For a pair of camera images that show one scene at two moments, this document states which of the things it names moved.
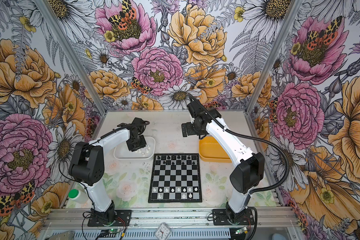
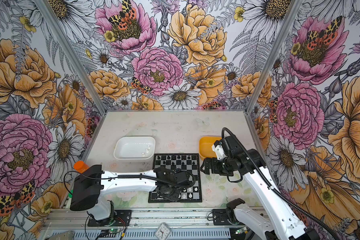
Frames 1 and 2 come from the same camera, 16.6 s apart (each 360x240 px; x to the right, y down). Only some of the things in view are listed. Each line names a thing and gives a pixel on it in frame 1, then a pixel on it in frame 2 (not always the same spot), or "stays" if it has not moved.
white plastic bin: x=147 y=152 stays
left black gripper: x=142 y=145 -> x=174 y=197
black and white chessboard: x=175 y=177 stays
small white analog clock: x=163 y=232 stays
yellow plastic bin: x=210 y=150 stays
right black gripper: x=190 y=130 -> x=214 y=170
